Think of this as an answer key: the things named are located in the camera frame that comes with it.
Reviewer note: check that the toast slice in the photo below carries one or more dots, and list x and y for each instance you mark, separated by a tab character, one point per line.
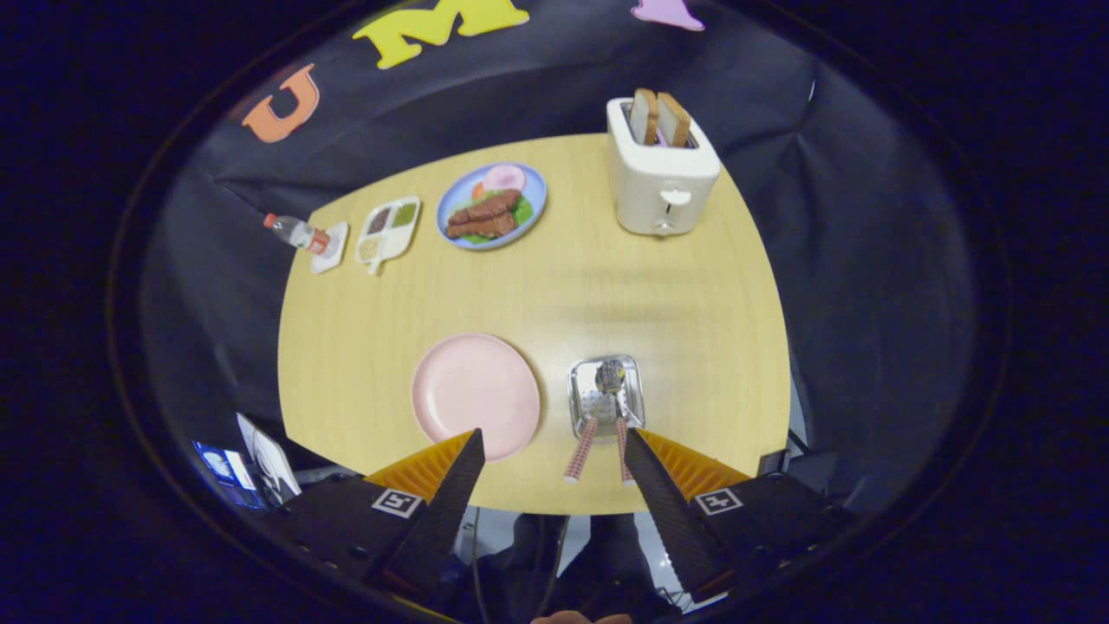
644	117
676	121

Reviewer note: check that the lit screen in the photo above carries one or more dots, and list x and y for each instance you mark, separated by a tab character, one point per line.
217	464

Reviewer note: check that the blue plate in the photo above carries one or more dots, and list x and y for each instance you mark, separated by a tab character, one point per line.
535	186

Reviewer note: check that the brown meat strips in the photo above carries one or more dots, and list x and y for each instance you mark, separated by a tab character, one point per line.
485	217

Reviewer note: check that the person's legs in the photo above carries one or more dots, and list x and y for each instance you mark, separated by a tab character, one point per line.
606	546

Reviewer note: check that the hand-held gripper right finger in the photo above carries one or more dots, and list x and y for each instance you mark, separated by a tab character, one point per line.
667	520

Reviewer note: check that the pink ham slice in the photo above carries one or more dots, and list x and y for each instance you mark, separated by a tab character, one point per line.
504	178

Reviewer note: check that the white toaster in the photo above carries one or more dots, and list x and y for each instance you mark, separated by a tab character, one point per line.
658	182

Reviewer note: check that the white divided condiment tray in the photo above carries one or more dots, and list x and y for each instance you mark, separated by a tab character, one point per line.
387	234

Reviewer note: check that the plastic bottle with red label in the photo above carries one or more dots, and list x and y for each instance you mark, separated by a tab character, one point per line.
295	231

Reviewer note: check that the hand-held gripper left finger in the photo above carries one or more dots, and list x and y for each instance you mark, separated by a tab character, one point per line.
442	520

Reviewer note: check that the white board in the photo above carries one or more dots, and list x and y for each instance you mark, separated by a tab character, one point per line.
273	459

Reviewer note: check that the white square coaster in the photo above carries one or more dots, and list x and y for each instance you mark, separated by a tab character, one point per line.
333	258

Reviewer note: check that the pink plate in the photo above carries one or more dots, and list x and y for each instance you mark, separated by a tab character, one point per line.
472	390

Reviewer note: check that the black rectangular frame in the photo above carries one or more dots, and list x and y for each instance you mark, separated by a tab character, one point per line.
773	464

